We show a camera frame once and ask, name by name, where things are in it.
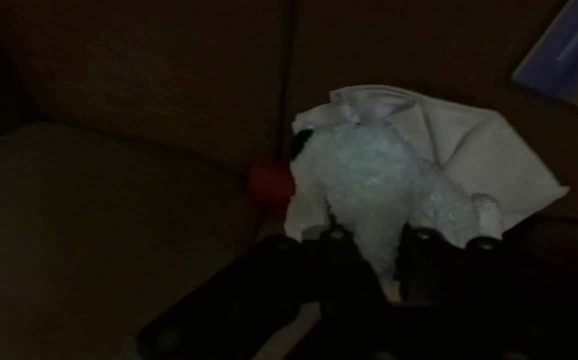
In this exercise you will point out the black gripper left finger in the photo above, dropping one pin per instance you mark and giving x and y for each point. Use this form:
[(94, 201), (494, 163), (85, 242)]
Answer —
[(340, 262)]

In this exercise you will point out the blue Legoland guidebook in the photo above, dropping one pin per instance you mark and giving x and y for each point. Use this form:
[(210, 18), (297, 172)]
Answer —
[(571, 56)]

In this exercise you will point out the small red ball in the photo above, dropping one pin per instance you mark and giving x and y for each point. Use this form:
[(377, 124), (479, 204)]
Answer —
[(270, 185)]

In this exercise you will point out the white crumpled cloth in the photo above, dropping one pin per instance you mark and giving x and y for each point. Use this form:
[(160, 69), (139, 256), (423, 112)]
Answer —
[(494, 151)]

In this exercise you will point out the brown fabric couch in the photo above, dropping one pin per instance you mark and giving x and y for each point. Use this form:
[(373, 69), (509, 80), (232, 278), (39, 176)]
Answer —
[(121, 133)]

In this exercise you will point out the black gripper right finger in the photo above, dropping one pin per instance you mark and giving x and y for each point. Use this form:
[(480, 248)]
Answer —
[(435, 261)]

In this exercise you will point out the white fluffy teddy bear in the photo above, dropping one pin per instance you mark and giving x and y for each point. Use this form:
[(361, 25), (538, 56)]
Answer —
[(375, 180)]

